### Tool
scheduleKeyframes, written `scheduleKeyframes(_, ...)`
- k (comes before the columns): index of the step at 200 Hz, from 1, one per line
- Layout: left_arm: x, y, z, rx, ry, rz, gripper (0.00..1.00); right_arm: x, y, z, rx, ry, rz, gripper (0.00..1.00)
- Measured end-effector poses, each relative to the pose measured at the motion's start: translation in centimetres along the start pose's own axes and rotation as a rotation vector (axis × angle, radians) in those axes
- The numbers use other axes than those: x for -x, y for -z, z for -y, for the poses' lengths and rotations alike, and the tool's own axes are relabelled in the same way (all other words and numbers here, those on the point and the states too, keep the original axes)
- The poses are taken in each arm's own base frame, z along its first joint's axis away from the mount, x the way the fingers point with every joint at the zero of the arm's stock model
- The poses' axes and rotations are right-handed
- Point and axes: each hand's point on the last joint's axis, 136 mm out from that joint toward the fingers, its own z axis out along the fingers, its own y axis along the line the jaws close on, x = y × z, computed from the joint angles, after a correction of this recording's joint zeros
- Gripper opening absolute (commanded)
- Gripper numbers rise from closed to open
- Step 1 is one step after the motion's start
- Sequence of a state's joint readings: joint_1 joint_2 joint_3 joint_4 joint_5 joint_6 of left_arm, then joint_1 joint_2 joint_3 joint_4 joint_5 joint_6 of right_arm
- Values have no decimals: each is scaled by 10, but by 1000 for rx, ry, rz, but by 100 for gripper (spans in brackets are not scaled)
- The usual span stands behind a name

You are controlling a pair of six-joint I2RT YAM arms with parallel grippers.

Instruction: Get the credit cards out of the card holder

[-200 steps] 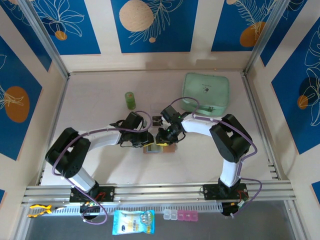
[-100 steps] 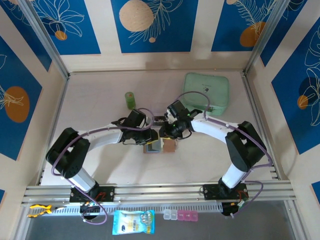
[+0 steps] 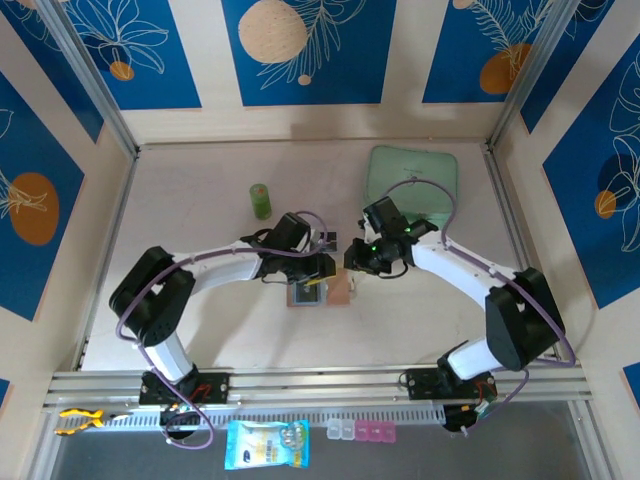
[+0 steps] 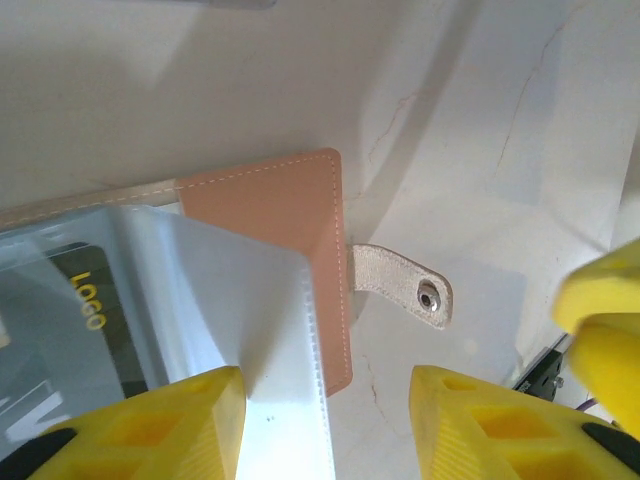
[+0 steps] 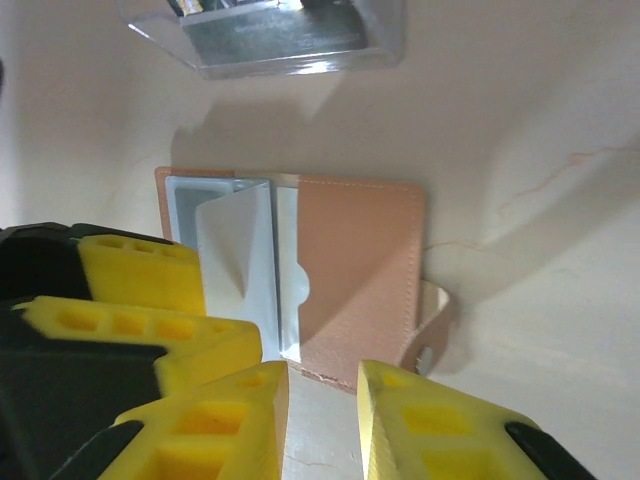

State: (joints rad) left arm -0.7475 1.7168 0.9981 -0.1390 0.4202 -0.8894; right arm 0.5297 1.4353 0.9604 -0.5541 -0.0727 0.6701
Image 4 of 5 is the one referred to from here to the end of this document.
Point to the pink leather card holder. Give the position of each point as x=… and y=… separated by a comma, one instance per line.
x=280, y=200

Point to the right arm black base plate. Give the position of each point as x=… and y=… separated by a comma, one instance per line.
x=542, y=370

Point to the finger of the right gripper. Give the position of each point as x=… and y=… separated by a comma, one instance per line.
x=610, y=370
x=605, y=285

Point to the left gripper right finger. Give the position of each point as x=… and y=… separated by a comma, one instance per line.
x=500, y=440

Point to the black VIP card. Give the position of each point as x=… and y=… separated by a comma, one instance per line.
x=100, y=300

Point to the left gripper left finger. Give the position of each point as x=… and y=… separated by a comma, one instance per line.
x=165, y=435

